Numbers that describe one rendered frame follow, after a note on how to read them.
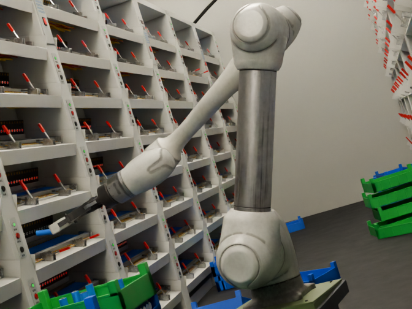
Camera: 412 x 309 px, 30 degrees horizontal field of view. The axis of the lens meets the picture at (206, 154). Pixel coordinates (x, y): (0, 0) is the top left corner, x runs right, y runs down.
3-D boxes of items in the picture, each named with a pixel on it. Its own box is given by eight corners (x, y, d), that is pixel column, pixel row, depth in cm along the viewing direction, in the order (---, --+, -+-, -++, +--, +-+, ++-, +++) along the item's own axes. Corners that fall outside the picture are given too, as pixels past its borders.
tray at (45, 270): (105, 249, 291) (105, 224, 291) (35, 285, 232) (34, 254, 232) (56, 249, 296) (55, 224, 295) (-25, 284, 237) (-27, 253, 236)
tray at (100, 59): (110, 69, 360) (109, 40, 359) (57, 62, 301) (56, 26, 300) (69, 71, 365) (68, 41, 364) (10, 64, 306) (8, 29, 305)
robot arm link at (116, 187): (116, 171, 231) (100, 181, 232) (131, 197, 231) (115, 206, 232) (125, 168, 240) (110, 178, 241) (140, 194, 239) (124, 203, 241)
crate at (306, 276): (341, 278, 341) (335, 260, 341) (316, 292, 326) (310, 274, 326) (289, 285, 361) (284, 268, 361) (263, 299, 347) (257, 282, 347)
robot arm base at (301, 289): (320, 283, 234) (315, 266, 235) (300, 300, 214) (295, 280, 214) (265, 296, 241) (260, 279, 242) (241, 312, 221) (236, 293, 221)
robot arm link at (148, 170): (133, 201, 230) (144, 192, 243) (176, 175, 227) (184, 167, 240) (114, 170, 230) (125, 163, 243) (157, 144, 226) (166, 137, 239)
